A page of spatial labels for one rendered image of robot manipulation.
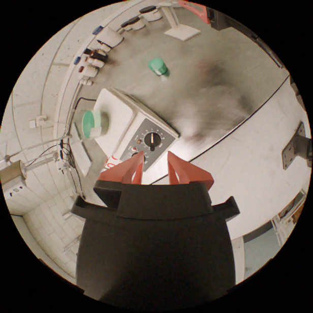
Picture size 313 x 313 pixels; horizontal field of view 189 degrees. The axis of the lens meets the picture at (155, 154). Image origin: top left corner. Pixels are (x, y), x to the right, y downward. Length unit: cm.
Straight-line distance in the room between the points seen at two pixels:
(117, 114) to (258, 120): 31
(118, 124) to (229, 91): 25
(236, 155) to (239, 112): 10
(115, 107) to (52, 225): 259
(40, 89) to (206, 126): 75
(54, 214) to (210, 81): 274
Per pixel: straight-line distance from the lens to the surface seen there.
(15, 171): 60
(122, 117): 18
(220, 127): 22
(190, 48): 31
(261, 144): 29
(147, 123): 18
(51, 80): 67
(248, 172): 29
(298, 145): 40
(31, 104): 74
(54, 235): 265
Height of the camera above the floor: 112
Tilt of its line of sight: 61 degrees down
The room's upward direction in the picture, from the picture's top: 125 degrees counter-clockwise
